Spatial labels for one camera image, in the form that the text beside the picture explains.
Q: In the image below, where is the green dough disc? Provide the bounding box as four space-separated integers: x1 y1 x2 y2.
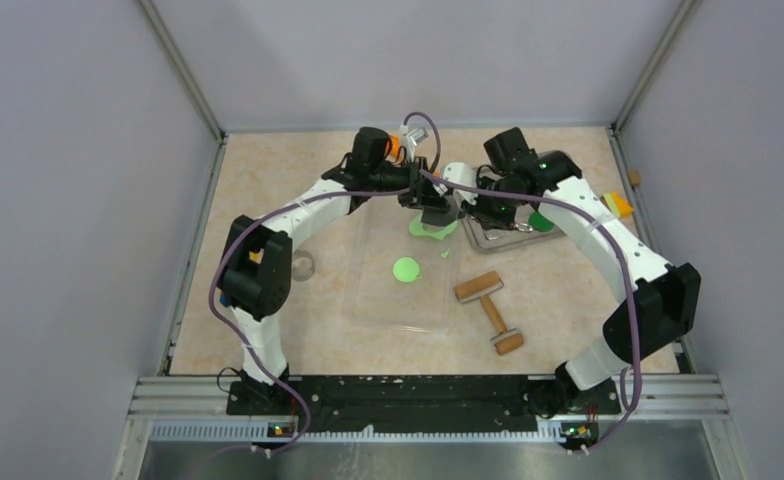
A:
527 211 555 233

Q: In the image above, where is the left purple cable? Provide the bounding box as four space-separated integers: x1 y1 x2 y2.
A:
207 111 443 458

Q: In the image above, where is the clear plastic tray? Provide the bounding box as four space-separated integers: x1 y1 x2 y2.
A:
343 197 463 333

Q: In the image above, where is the aluminium frame rail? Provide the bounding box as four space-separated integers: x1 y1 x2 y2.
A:
113 374 753 479

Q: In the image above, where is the small wooden block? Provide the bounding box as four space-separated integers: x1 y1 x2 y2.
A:
626 168 641 188

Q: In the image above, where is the clear round cutter ring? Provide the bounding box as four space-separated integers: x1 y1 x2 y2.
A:
291 249 316 282

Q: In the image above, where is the green dough lump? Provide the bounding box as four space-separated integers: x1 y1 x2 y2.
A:
408 212 459 240

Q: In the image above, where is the orange yellow foam block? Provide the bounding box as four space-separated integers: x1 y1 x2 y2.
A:
602 191 634 219

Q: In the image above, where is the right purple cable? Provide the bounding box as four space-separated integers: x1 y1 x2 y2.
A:
419 169 645 455

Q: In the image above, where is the purple cable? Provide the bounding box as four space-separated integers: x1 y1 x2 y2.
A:
419 169 645 455
207 111 443 458

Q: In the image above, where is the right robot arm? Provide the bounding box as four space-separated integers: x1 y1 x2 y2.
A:
441 127 701 412

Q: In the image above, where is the orange plastic rolling pin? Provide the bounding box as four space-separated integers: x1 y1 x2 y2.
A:
385 135 401 161

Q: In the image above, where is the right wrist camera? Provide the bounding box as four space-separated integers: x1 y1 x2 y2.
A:
440 162 478 205

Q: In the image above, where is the wooden double-ended roller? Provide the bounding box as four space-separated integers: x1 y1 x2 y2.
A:
452 271 525 356

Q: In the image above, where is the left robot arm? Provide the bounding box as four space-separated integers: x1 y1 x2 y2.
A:
211 125 458 414

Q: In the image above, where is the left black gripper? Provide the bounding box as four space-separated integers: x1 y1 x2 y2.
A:
369 155 450 211

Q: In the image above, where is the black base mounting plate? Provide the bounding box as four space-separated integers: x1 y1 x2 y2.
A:
226 375 621 434

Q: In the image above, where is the metal scraper wooden handle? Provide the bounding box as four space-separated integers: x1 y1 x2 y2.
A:
422 200 534 233

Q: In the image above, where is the round cut green wrapper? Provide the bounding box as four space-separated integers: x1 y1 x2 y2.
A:
392 256 421 283

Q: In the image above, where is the stainless steel tray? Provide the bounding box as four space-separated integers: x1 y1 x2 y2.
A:
458 150 595 256

